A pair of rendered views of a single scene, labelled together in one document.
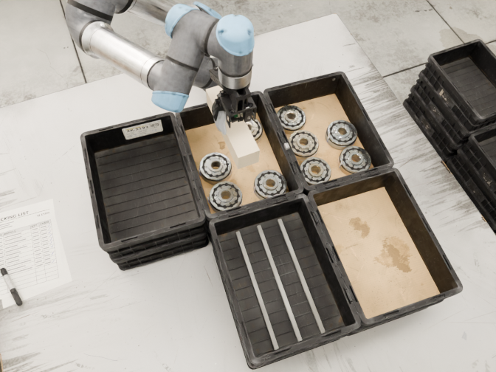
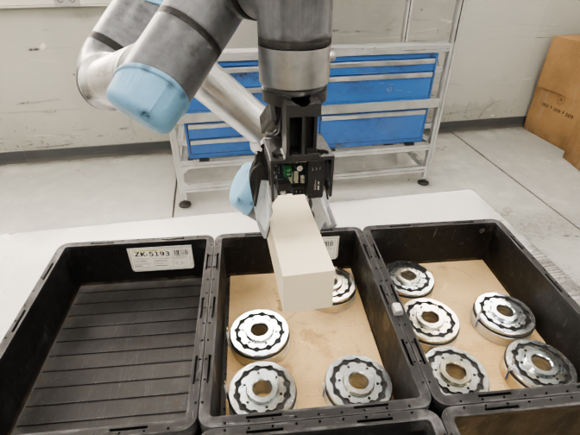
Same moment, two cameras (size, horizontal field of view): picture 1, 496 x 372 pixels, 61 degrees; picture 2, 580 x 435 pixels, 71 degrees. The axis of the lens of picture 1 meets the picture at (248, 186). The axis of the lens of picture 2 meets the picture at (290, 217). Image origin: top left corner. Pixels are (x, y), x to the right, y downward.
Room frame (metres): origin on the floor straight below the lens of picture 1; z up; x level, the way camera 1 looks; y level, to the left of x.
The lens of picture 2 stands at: (0.23, -0.07, 1.42)
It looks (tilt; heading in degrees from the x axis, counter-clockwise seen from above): 34 degrees down; 16
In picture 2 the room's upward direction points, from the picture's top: straight up
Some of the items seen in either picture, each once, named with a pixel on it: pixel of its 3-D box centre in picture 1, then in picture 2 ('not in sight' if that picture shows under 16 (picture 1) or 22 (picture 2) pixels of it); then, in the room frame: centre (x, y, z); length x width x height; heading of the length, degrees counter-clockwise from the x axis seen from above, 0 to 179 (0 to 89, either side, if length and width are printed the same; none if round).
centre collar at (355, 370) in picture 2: (270, 183); (358, 381); (0.62, -0.07, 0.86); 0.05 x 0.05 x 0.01
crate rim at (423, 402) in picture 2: (236, 151); (299, 305); (0.70, 0.04, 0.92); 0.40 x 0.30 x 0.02; 21
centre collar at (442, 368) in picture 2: (315, 170); (455, 371); (0.68, -0.21, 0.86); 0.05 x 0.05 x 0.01
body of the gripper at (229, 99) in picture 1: (236, 97); (295, 140); (0.65, 0.04, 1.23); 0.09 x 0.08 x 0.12; 26
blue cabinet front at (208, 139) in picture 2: not in sight; (245, 110); (2.39, 0.82, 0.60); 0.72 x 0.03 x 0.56; 116
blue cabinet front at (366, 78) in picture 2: not in sight; (375, 103); (2.75, 0.10, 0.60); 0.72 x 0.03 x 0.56; 116
